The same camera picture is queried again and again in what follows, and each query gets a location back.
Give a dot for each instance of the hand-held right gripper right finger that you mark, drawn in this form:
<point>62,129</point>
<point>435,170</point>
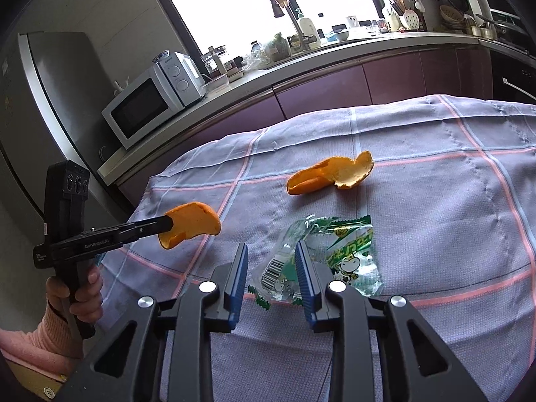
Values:
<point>305,287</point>

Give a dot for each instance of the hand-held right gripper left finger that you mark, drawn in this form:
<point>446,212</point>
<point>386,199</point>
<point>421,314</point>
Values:
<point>238,287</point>

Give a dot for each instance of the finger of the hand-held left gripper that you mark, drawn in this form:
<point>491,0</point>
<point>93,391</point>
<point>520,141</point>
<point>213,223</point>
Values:
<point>140,238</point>
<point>138,225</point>

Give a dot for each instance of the clear green snack wrapper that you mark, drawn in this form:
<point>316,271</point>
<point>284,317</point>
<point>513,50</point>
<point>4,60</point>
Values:
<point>351,259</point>

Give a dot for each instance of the small curled orange peel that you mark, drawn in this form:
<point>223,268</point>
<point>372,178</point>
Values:
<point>197,222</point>

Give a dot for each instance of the large orange peel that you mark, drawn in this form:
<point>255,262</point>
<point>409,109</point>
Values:
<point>318,178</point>

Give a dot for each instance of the person's left hand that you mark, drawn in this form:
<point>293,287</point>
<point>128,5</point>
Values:
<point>90,297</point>

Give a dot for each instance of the grey round plate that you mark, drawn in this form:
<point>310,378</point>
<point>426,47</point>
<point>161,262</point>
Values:
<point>104,153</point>

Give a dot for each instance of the grey refrigerator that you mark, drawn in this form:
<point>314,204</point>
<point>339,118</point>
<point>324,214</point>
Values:
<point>50,113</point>

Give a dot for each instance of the white branch ornament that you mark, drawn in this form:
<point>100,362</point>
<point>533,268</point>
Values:
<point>121,84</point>

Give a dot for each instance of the purple checked tablecloth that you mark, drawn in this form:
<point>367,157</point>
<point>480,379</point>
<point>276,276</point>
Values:
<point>418,217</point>

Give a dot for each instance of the white microwave oven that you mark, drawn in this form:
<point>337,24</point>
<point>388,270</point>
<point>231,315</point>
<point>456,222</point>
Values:
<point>180,92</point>

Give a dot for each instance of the clear glass container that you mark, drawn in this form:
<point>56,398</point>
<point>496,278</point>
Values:
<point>217,81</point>

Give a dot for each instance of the beige kitchen countertop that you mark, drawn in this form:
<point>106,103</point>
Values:
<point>234,83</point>

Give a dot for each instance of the blue and white bowl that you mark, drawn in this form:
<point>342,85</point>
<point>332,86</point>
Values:
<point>161,55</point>

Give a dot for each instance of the maroon base cabinet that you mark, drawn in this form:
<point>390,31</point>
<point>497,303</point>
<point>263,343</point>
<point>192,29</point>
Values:
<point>318,88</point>

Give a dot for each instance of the plastic bag of vegetables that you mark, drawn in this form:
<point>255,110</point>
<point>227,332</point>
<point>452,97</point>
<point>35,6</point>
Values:
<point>268,50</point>

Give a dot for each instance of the dark framed window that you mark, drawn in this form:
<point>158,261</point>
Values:
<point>234,0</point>

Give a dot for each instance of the pale blue bowl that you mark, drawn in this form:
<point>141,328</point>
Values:
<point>338,35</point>

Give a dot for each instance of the steel kitchen faucet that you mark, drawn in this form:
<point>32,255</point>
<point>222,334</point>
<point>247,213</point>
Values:
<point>295,23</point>

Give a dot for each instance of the white pump soap bottle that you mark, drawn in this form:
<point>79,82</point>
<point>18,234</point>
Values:
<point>307,25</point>

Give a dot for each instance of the white mug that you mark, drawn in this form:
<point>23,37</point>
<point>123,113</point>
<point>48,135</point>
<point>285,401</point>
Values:
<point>351,21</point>

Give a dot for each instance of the white spotted utensil holder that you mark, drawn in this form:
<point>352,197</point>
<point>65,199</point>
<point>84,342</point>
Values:
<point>409,19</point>

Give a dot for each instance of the black built-in oven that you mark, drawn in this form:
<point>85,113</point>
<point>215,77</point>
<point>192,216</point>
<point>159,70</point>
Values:
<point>515,71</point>

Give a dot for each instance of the white ladle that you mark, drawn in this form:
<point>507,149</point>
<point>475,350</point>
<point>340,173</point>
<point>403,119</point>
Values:
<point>418,3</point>

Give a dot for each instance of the beige colander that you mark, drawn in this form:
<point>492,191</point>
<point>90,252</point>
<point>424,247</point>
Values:
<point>452,16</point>

